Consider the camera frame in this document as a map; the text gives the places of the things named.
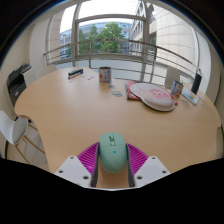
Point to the metal balcony railing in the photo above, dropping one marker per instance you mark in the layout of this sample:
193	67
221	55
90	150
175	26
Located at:
116	40

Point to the black and blue stapler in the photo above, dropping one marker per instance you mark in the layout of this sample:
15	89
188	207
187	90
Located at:
75	73

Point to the black cylindrical speaker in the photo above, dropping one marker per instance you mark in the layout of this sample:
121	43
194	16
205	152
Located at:
196	82

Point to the black and white printer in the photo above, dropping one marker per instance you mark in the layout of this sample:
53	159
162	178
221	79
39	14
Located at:
18	83

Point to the pink and white mouse pad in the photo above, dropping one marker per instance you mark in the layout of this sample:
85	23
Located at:
153	96

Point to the red book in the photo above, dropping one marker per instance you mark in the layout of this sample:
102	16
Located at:
129	90

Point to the printed white paper cup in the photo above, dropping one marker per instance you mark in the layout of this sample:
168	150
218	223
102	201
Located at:
176	89
104	75

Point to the small green card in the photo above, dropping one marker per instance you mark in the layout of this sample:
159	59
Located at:
116	93

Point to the small round sticker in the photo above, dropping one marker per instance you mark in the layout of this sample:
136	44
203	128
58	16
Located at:
111	86

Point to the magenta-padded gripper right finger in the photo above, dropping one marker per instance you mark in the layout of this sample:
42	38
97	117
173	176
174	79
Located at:
151	168

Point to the mint green computer mouse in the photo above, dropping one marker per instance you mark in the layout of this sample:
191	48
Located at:
113	153

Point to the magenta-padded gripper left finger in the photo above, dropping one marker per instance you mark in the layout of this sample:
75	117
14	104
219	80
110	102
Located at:
73	168

